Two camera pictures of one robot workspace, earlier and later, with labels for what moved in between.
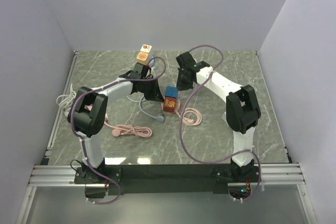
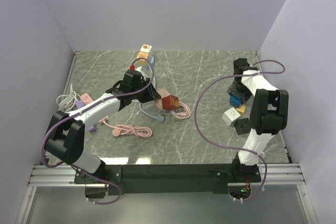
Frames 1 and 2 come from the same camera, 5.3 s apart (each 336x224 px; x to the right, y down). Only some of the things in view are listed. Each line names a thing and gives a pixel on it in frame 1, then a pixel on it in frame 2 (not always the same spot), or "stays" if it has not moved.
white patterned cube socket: (146, 48) stays
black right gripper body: (182, 83) → (240, 90)
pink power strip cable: (121, 129) stays
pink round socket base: (177, 107) → (162, 93)
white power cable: (65, 102) stays
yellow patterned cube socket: (142, 57) stays
